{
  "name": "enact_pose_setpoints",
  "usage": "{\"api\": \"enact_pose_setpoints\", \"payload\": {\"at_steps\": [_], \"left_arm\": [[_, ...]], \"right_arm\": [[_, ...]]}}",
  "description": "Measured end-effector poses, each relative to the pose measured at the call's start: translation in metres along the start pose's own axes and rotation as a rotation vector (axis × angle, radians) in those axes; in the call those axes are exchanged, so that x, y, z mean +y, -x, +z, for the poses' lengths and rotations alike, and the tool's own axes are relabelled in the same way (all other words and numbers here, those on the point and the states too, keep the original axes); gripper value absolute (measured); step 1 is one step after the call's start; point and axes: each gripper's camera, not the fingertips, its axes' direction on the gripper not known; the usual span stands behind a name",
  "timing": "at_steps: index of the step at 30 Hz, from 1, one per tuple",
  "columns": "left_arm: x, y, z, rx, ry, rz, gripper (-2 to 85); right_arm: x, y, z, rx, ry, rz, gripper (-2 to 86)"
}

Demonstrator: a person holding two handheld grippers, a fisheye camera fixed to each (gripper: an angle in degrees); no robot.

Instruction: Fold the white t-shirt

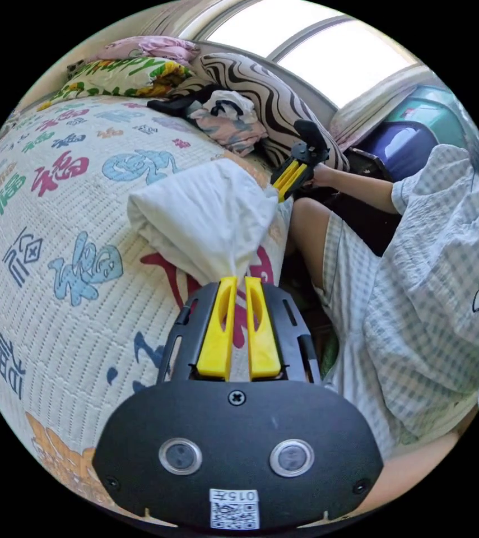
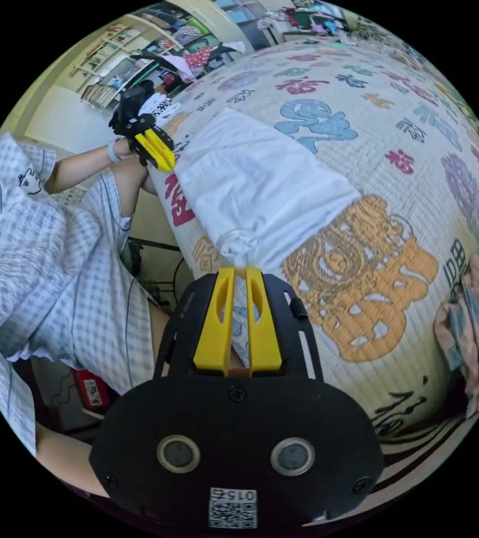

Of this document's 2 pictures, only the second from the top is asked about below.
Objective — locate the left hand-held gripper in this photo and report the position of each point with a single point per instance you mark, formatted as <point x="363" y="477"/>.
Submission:
<point x="138" y="124"/>

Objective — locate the white t-shirt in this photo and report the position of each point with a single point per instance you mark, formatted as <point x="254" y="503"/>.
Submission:
<point x="256" y="185"/>

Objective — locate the person's left forearm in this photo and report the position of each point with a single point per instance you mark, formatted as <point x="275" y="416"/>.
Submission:
<point x="79" y="168"/>

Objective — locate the person's left hand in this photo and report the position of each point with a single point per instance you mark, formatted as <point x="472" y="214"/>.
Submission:
<point x="126" y="151"/>

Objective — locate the white garment with black print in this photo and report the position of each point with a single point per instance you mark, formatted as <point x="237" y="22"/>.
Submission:
<point x="161" y="106"/>

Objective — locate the white shelf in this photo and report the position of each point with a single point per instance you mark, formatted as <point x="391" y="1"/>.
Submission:
<point x="138" y="46"/>

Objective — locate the chair heaped with clothes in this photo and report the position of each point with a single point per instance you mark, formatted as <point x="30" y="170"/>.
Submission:
<point x="199" y="56"/>

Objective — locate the red box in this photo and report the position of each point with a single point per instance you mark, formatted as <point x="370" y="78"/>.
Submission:
<point x="91" y="388"/>

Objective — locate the person's body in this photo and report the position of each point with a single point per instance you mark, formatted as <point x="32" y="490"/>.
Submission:
<point x="54" y="260"/>

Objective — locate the cluttered nightstand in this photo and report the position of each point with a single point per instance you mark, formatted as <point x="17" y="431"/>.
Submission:
<point x="306" y="21"/>

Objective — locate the wavy striped pillow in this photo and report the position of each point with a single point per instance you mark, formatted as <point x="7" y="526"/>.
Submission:
<point x="424" y="454"/>

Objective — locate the pink and blue patterned garment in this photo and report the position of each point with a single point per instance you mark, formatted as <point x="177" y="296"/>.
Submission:
<point x="474" y="315"/>

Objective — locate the bed with printed quilt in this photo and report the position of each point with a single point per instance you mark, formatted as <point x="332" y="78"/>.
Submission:
<point x="369" y="138"/>

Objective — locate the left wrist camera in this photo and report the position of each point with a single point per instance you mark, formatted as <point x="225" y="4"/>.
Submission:
<point x="134" y="98"/>

